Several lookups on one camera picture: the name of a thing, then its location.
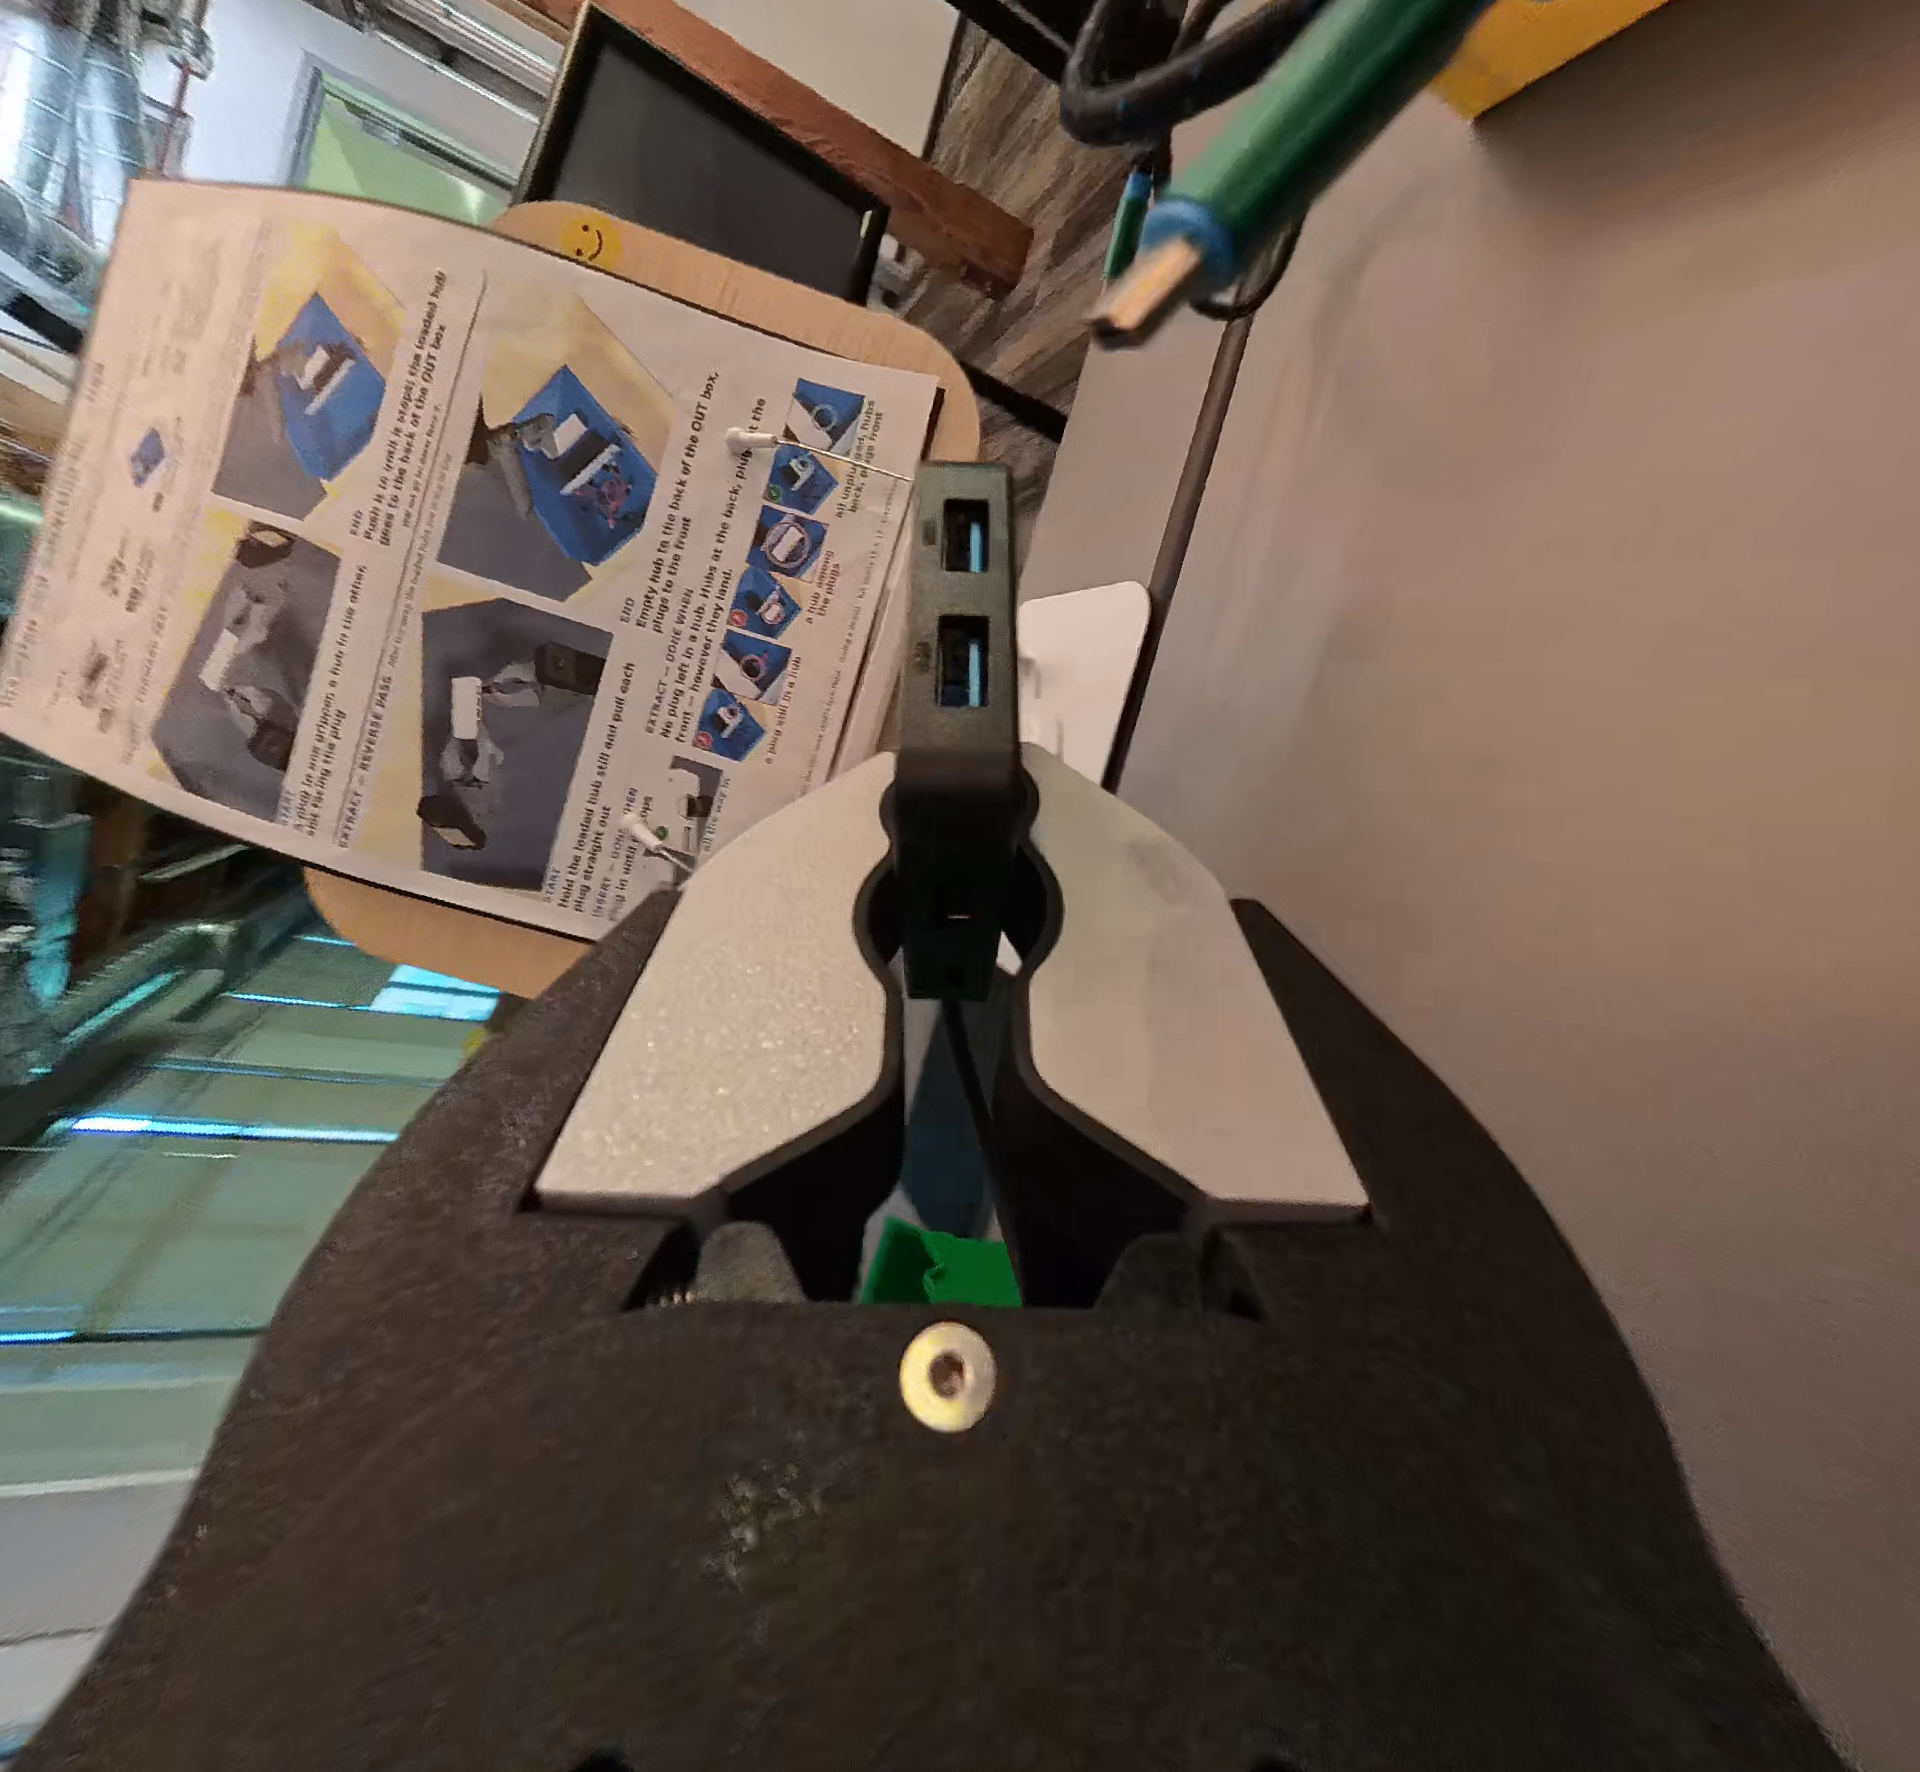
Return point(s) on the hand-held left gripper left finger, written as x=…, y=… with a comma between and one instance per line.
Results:
x=706, y=1054

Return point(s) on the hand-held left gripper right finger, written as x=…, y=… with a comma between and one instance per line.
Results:
x=1186, y=1054

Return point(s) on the green plastic bin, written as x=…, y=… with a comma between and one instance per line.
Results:
x=937, y=1262

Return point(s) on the black usb hub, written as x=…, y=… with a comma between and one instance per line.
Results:
x=961, y=813

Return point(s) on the instruction sheet on stand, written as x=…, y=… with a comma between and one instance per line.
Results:
x=451, y=939

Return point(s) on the white stand base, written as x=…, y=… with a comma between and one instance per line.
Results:
x=1086, y=678

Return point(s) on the printed instruction sheet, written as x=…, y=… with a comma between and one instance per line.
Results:
x=451, y=544

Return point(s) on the yellow smiley sticker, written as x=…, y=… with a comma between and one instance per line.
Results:
x=592, y=239

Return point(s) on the silver ventilation duct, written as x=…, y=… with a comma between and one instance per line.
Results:
x=76, y=124

